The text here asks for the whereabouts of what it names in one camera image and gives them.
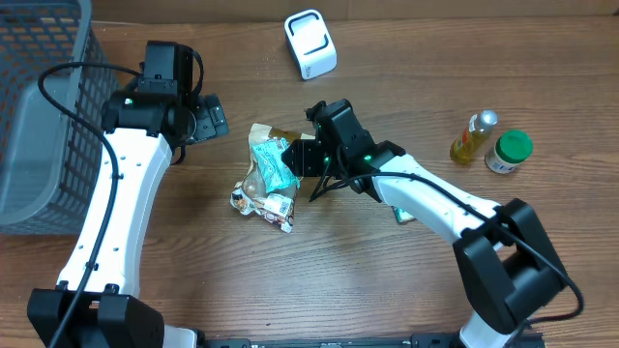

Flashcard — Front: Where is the teal snack packet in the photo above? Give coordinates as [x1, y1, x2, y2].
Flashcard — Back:
[251, 137, 301, 193]

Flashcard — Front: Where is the brown snack pouch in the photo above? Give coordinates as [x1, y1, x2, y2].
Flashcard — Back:
[230, 124, 314, 233]

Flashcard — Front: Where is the teal tissue pack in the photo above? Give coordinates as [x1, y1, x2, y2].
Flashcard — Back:
[393, 207, 416, 224]

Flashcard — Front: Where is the yellow dish soap bottle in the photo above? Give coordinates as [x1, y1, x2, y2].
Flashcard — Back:
[450, 109, 498, 165]

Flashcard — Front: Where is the green lid jar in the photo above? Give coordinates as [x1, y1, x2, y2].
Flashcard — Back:
[485, 130, 534, 174]

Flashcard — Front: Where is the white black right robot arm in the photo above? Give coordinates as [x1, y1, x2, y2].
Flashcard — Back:
[281, 100, 575, 347]

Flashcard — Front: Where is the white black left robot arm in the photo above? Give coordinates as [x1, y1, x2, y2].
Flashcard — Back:
[27, 41, 229, 347]

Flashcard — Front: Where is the white barcode scanner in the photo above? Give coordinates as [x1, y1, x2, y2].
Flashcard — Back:
[283, 9, 338, 80]

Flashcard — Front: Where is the dark grey plastic basket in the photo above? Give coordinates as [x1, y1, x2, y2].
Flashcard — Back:
[1, 0, 120, 235]

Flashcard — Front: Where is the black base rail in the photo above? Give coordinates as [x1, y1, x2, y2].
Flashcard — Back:
[202, 331, 547, 348]

